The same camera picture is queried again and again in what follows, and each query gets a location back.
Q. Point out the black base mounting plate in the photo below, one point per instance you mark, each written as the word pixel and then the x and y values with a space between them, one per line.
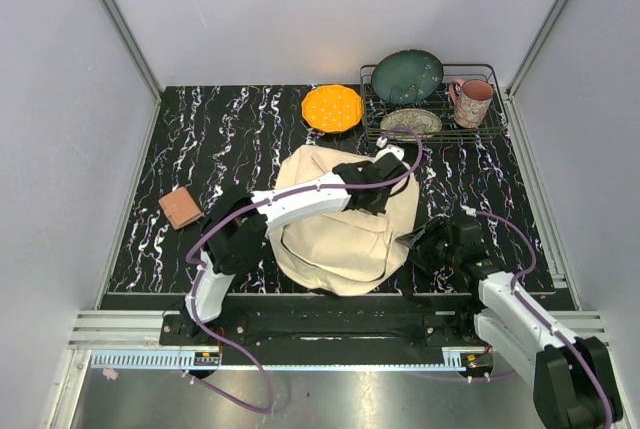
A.
pixel 422 320

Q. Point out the orange polka dot plate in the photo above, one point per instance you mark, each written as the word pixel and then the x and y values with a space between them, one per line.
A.
pixel 332 109

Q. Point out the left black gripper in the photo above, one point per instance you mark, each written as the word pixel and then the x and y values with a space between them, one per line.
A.
pixel 379 207

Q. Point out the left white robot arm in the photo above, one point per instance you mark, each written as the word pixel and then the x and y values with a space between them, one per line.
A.
pixel 228 249

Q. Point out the brown leather wallet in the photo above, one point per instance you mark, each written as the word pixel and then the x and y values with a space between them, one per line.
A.
pixel 180 208

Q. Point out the black wire dish rack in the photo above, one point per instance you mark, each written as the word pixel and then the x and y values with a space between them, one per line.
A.
pixel 439 102

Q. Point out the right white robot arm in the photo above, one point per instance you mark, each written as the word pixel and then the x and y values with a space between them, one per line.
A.
pixel 571 377

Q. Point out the beige canvas backpack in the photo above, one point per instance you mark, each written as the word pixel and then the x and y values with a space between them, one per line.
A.
pixel 320 245

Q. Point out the beige patterned plate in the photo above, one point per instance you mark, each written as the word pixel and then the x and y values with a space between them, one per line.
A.
pixel 423 122

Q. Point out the pink patterned mug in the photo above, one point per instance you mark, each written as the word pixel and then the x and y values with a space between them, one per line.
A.
pixel 471 100

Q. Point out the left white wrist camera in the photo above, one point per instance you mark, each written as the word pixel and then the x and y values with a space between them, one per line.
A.
pixel 385 148

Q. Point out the dark teal plate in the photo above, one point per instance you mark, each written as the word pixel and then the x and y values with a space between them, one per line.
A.
pixel 407 76

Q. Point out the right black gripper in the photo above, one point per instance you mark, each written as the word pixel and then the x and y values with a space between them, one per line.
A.
pixel 434 228

